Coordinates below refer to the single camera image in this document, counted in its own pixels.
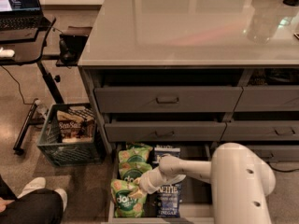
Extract green dang chip bag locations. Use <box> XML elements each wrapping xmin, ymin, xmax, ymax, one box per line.
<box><xmin>110</xmin><ymin>179</ymin><xmax>147</xmax><ymax>218</ymax></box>
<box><xmin>119</xmin><ymin>162</ymin><xmax>152</xmax><ymax>182</ymax></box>
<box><xmin>118</xmin><ymin>143</ymin><xmax>153</xmax><ymax>162</ymax></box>

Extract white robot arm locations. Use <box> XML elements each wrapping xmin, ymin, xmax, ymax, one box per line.
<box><xmin>130</xmin><ymin>143</ymin><xmax>276</xmax><ymax>224</ymax></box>

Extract front blue kettle chip bag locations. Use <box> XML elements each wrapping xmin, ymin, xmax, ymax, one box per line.
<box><xmin>156</xmin><ymin>183</ymin><xmax>181</xmax><ymax>217</ymax></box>

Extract blue kettle chip bag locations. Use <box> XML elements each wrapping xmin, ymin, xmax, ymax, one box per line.
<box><xmin>156</xmin><ymin>183</ymin><xmax>181</xmax><ymax>217</ymax></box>
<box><xmin>152</xmin><ymin>146</ymin><xmax>180</xmax><ymax>167</ymax></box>

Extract rear blue kettle chip bag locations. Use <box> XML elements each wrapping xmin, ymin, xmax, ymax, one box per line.
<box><xmin>152</xmin><ymin>146</ymin><xmax>180</xmax><ymax>167</ymax></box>

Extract open grey bottom drawer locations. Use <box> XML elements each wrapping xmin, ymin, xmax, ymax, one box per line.
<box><xmin>108</xmin><ymin>145</ymin><xmax>212</xmax><ymax>224</ymax></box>

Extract grey middle left drawer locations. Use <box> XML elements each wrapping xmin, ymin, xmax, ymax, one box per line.
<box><xmin>105</xmin><ymin>121</ymin><xmax>226</xmax><ymax>142</ymax></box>

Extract brown snack bag in crate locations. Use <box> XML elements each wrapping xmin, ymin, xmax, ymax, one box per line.
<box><xmin>57</xmin><ymin>111</ymin><xmax>94</xmax><ymax>143</ymax></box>

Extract grey top left drawer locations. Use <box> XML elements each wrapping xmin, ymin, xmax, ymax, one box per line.
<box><xmin>94</xmin><ymin>86</ymin><xmax>242</xmax><ymax>113</ymax></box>

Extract grey middle right drawer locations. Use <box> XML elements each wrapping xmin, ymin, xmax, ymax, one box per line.
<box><xmin>221</xmin><ymin>120</ymin><xmax>299</xmax><ymax>141</ymax></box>

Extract grey cabinet counter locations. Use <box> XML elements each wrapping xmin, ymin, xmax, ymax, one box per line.
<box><xmin>78</xmin><ymin>0</ymin><xmax>299</xmax><ymax>150</ymax></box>

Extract grey top right drawer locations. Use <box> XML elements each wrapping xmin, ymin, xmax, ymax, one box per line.
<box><xmin>235</xmin><ymin>86</ymin><xmax>299</xmax><ymax>112</ymax></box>

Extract person hand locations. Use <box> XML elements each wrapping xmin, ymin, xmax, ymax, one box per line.
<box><xmin>0</xmin><ymin>197</ymin><xmax>13</xmax><ymax>213</ymax></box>

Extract white right shoe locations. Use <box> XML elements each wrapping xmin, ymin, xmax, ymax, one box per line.
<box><xmin>54</xmin><ymin>189</ymin><xmax>67</xmax><ymax>212</ymax></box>

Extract white shoe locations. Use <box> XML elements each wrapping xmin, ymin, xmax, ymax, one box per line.
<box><xmin>54</xmin><ymin>189</ymin><xmax>67</xmax><ymax>212</ymax></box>
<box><xmin>18</xmin><ymin>177</ymin><xmax>46</xmax><ymax>199</ymax></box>

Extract green plastic crate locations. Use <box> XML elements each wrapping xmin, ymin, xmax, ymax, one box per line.
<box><xmin>37</xmin><ymin>103</ymin><xmax>105</xmax><ymax>167</ymax></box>

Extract person leg black trousers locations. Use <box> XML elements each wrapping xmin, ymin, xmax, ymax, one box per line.
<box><xmin>0</xmin><ymin>176</ymin><xmax>64</xmax><ymax>224</ymax></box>

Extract white left shoe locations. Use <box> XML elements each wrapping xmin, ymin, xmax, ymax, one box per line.
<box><xmin>18</xmin><ymin>177</ymin><xmax>46</xmax><ymax>199</ymax></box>

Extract black clamp device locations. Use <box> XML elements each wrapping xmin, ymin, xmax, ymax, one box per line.
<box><xmin>56</xmin><ymin>26</ymin><xmax>92</xmax><ymax>66</ymax></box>

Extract black laptop stand table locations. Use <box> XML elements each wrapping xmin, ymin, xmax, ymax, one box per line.
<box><xmin>0</xmin><ymin>15</ymin><xmax>64</xmax><ymax>156</ymax></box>

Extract white object on stand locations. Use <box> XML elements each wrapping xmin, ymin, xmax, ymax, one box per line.
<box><xmin>0</xmin><ymin>49</ymin><xmax>15</xmax><ymax>59</ymax></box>

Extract black laptop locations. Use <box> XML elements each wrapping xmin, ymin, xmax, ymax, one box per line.
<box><xmin>0</xmin><ymin>0</ymin><xmax>44</xmax><ymax>43</ymax></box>

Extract black power cable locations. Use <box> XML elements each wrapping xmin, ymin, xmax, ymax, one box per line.
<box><xmin>267</xmin><ymin>161</ymin><xmax>299</xmax><ymax>174</ymax></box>

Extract thin black cable left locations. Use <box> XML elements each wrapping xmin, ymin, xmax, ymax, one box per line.
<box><xmin>0</xmin><ymin>65</ymin><xmax>32</xmax><ymax>106</ymax></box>

